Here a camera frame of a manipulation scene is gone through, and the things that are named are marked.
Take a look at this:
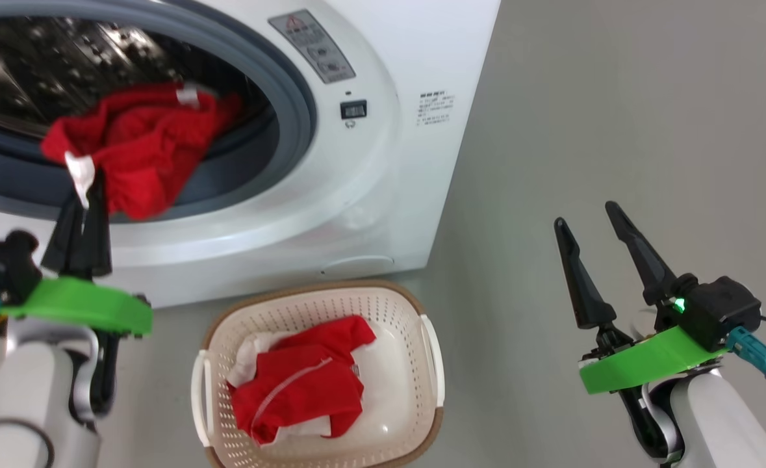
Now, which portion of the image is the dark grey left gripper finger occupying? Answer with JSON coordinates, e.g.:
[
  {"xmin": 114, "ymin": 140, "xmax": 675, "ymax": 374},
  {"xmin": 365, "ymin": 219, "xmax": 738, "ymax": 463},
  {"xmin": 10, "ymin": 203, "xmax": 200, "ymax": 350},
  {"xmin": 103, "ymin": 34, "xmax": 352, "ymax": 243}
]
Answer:
[
  {"xmin": 40, "ymin": 194, "xmax": 84, "ymax": 275},
  {"xmin": 71, "ymin": 170, "xmax": 114, "ymax": 281}
]

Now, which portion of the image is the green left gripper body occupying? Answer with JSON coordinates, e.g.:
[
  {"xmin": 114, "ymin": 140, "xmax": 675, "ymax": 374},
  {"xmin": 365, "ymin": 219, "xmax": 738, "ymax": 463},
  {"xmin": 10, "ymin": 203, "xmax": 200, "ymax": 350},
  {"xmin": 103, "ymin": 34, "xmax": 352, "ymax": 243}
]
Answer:
[{"xmin": 0, "ymin": 276, "xmax": 154, "ymax": 339}]

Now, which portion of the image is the cream perforated laundry basket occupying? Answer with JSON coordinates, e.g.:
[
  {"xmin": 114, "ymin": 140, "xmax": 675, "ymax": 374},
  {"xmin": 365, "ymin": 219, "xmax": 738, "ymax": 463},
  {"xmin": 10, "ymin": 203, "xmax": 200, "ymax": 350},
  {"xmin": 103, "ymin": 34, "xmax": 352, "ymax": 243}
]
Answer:
[{"xmin": 191, "ymin": 279, "xmax": 446, "ymax": 468}]

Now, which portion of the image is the grey warning label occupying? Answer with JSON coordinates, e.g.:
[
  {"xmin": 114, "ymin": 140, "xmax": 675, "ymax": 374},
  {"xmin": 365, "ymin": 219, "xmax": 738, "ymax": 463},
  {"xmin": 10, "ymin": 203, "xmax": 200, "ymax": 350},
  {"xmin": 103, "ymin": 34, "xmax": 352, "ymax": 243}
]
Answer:
[{"xmin": 268, "ymin": 9, "xmax": 356, "ymax": 84}]

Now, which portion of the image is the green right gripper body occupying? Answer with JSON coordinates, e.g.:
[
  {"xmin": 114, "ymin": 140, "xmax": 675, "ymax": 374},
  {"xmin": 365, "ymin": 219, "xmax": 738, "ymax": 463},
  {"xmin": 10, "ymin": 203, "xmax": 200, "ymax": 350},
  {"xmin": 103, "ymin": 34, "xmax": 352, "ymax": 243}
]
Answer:
[{"xmin": 579, "ymin": 296, "xmax": 729, "ymax": 396}]

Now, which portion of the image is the red jacket with white sleeves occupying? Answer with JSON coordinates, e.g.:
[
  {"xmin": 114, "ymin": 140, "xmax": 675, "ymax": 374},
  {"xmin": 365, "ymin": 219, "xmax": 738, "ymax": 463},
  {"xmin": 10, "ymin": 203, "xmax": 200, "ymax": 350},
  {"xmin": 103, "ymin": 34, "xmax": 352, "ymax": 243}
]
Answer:
[{"xmin": 227, "ymin": 315, "xmax": 378, "ymax": 448}]

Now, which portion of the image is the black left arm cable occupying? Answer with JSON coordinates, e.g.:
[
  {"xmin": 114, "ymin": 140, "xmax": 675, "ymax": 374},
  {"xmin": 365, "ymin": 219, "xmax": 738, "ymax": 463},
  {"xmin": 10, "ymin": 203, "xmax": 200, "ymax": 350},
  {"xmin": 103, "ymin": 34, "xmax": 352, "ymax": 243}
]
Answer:
[{"xmin": 0, "ymin": 418, "xmax": 56, "ymax": 468}]

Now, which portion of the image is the red garment with white cuff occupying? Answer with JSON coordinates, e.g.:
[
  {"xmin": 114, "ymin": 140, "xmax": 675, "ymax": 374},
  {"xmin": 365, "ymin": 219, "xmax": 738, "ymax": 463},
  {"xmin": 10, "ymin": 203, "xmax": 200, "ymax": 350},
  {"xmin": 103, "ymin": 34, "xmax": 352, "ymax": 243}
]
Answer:
[{"xmin": 40, "ymin": 81, "xmax": 244, "ymax": 222}]

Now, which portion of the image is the teal right camera connector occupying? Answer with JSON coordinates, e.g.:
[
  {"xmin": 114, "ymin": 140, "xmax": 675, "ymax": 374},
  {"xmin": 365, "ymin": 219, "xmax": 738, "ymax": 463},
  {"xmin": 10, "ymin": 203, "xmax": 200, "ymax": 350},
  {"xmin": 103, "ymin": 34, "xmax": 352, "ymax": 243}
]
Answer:
[{"xmin": 727, "ymin": 327, "xmax": 766, "ymax": 390}]

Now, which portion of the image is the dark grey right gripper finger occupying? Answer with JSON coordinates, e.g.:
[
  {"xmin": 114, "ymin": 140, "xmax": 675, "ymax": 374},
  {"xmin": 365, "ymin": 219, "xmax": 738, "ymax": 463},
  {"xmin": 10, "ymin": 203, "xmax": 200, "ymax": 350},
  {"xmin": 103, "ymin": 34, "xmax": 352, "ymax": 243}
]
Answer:
[
  {"xmin": 554, "ymin": 216, "xmax": 617, "ymax": 331},
  {"xmin": 605, "ymin": 200, "xmax": 680, "ymax": 307}
]

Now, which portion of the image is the white front-load washing machine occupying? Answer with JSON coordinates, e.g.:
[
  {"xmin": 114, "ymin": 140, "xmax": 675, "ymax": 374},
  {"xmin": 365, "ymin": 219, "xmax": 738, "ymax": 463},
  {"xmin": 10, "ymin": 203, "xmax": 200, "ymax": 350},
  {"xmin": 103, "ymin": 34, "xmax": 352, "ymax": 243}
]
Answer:
[{"xmin": 0, "ymin": 0, "xmax": 502, "ymax": 309}]

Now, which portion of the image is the steel washer drum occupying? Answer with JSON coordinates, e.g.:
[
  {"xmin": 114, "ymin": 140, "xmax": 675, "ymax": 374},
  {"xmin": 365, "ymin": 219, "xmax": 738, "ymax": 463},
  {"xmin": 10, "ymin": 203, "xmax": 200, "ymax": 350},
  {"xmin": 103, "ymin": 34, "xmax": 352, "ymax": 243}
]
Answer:
[{"xmin": 0, "ymin": 16, "xmax": 273, "ymax": 140}]

